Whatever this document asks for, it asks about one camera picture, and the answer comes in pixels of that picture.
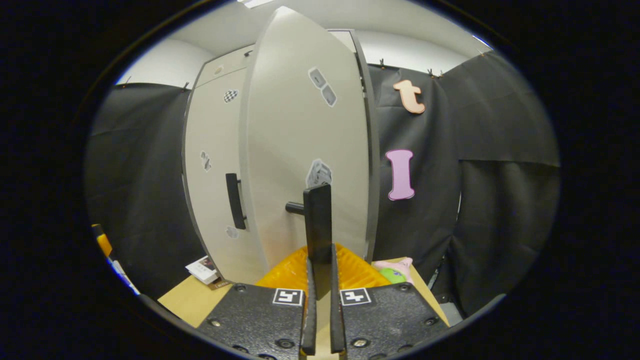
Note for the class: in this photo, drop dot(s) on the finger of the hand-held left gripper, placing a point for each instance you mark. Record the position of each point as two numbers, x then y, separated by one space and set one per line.
104 245

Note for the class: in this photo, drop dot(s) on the grey double-door shoe cabinet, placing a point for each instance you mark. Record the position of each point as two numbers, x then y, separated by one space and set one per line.
374 165

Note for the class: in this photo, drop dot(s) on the long ceiling light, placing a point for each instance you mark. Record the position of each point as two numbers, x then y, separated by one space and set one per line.
255 2

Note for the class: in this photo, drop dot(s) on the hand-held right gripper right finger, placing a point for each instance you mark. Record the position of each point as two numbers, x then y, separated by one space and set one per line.
337 320

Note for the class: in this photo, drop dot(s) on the black backdrop cloth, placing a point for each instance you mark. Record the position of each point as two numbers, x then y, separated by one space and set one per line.
500 225

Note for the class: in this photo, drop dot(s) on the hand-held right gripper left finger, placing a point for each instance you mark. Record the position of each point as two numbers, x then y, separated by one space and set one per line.
310 320

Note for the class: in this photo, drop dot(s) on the white printed box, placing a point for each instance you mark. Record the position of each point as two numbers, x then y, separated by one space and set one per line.
202 270

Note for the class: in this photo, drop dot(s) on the grey cabinet drawer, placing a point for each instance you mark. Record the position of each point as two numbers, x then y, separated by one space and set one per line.
235 60

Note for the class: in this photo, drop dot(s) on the pink green plush toy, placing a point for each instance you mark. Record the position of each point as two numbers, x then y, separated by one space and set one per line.
392 275

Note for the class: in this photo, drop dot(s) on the grey cabinet door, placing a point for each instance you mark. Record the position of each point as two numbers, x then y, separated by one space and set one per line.
210 210
290 125

